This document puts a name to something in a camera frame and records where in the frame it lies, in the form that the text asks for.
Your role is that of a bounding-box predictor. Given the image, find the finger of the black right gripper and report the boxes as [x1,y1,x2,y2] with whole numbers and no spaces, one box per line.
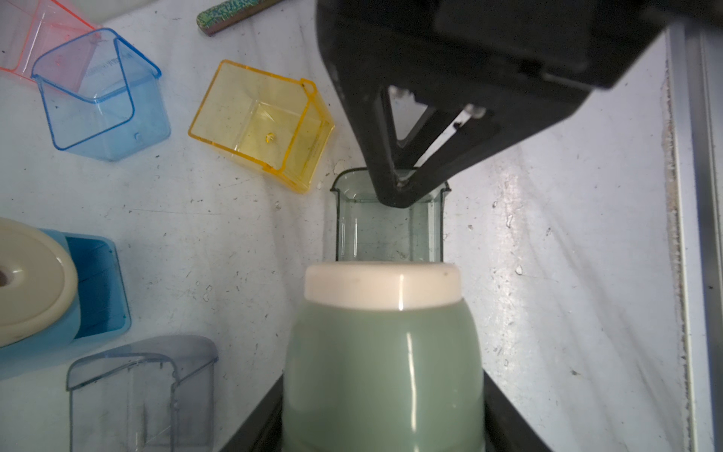
[400,104,579,195]
[334,84,446,208]

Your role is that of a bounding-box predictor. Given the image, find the dark green pencil sharpener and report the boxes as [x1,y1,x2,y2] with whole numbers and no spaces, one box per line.
[282,262,485,451]

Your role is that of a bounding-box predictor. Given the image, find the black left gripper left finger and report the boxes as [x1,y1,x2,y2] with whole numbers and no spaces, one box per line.
[220,377,284,452]

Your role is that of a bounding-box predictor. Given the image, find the clear dark green tray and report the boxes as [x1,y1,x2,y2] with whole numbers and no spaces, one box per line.
[331,168,450,263]

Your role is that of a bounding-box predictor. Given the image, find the clear pink tray far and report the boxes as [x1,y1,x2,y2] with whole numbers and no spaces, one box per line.
[1,0,95,80]

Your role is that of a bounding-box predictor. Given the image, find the clear grey tray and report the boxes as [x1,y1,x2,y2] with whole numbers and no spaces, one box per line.
[66,335,218,451]

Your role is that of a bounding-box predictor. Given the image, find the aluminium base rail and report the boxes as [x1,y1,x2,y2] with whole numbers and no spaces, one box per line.
[667,24,722,451]

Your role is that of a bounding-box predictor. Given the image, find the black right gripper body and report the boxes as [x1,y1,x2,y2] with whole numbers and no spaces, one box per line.
[316,1,678,113]

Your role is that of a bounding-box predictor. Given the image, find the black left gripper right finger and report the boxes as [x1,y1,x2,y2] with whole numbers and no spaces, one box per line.
[483,372,551,452]

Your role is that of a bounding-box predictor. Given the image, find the clear blue tray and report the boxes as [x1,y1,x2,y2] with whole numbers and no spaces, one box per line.
[31,28,171,162]

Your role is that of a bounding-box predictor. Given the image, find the clear yellow tray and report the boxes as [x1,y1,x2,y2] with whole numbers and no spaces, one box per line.
[188,60,335,194]

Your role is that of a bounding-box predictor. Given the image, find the blue pencil sharpener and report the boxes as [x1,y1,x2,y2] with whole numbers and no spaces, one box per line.
[1,218,132,380]

